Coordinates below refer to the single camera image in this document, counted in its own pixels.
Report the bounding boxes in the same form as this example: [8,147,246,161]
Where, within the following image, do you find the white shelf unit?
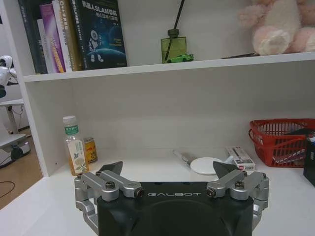
[0,0,315,178]

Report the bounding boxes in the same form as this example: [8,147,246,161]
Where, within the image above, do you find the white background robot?
[0,55,19,104]

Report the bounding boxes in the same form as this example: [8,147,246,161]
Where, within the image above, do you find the red plastic basket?
[248,118,315,168]

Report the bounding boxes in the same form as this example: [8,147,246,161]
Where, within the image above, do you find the dark item in basket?
[282,127,315,144]

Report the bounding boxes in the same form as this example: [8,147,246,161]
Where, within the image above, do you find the purple book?
[39,3,66,74]

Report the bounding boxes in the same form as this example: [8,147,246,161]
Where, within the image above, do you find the green glass diffuser bottle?
[160,29,187,64]

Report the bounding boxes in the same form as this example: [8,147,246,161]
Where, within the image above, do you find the thin white book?
[36,19,54,74]

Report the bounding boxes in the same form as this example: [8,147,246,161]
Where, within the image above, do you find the white round disc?
[190,156,223,176]

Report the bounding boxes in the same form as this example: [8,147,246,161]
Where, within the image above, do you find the dark green book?
[24,0,48,75]

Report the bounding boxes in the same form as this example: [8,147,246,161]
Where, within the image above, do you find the dark SLAM robot book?
[69,0,128,71]

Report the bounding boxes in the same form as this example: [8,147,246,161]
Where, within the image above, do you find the black floor cable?
[0,180,16,198]

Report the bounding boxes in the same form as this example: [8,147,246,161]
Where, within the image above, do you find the white standing desk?
[0,99,26,140]

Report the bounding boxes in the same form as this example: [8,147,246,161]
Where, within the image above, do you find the black box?
[303,137,315,187]

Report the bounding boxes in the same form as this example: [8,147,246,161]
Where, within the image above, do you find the green toy car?
[165,53,195,64]

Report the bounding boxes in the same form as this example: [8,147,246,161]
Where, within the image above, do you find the pink plush toy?
[237,0,315,56]

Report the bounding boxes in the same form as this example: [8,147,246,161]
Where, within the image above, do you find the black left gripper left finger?
[74,161,146,234]

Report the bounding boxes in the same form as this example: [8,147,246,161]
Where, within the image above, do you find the dark pen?
[220,52,258,59]

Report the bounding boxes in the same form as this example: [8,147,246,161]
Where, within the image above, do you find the white cardboard box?
[224,145,257,172]

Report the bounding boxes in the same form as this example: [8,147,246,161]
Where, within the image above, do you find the dark diffuser reed stick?
[165,0,186,60]

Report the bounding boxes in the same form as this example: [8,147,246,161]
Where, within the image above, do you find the tea bottle with white cap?
[63,115,90,177]

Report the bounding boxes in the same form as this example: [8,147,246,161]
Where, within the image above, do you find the yellow drink can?
[83,137,99,164]

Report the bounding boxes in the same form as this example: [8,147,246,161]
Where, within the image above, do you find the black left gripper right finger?
[206,161,270,229]

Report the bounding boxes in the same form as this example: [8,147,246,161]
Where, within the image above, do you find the white and gold book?
[52,0,83,72]

